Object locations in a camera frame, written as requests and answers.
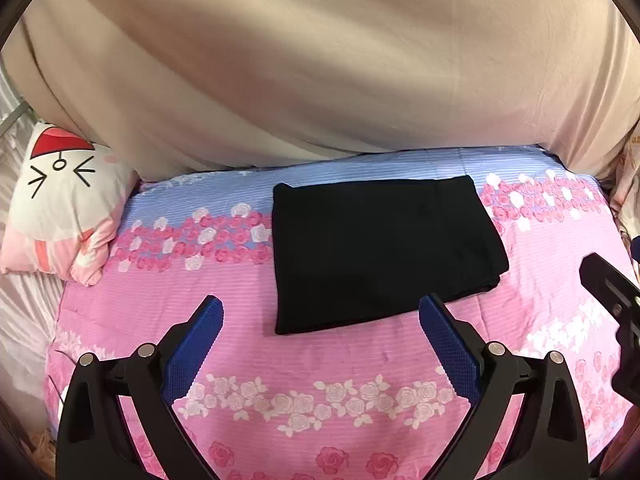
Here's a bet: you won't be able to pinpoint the metal bed frame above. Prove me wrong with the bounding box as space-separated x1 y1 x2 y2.
0 102 33 133

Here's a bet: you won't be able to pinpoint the beige curtain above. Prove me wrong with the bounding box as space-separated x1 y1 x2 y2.
7 0 640 183

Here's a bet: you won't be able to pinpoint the cat print pillow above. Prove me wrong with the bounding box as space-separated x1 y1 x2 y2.
0 121 140 288

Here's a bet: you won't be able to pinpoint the pink floral bedsheet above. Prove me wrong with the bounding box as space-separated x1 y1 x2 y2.
42 144 640 480

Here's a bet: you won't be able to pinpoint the black pants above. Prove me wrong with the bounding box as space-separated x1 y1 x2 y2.
271 175 510 336

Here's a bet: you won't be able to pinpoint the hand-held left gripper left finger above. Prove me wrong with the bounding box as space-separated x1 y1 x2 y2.
55 295 225 480

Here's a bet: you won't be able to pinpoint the cream printed cloth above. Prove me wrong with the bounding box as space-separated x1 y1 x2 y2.
600 120 640 241

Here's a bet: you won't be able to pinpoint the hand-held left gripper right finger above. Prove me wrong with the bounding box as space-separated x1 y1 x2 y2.
419 294 591 480

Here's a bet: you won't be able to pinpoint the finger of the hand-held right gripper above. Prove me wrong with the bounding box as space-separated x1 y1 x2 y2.
580 252 640 318

